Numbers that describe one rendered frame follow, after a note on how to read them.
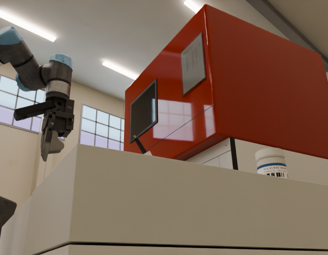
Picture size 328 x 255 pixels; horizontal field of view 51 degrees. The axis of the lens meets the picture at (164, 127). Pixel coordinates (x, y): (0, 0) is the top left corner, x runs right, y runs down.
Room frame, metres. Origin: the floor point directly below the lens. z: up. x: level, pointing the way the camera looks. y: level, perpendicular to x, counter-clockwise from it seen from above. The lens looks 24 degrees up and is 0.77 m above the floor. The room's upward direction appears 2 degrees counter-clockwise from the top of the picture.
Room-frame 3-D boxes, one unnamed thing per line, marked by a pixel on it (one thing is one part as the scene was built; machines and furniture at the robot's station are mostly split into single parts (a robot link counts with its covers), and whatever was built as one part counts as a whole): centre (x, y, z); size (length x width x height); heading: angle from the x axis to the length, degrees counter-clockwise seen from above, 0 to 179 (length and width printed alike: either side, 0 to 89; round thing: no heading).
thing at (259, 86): (1.62, -0.30, 1.52); 0.81 x 0.75 x 0.60; 31
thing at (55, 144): (0.94, 0.33, 1.14); 0.06 x 0.03 x 0.09; 121
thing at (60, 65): (0.95, 0.34, 1.41); 0.09 x 0.08 x 0.11; 70
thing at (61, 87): (0.95, 0.34, 1.33); 0.08 x 0.08 x 0.05
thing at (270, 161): (0.82, -0.27, 1.01); 0.07 x 0.07 x 0.10
